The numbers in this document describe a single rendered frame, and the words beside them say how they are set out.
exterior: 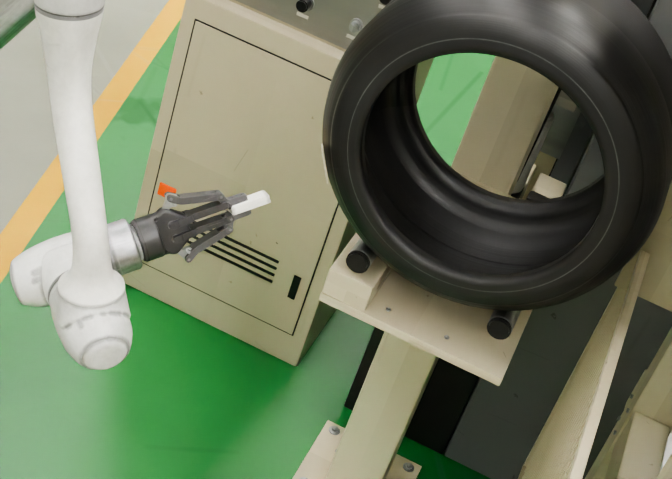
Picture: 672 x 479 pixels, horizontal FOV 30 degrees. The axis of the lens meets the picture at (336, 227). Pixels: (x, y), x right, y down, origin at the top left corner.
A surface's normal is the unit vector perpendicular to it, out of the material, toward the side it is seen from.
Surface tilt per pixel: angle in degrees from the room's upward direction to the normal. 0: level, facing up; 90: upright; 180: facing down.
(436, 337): 0
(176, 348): 0
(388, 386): 90
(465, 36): 80
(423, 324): 0
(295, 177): 90
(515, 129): 90
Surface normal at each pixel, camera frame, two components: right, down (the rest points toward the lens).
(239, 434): 0.28, -0.78
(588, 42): 0.15, -0.16
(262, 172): -0.35, 0.46
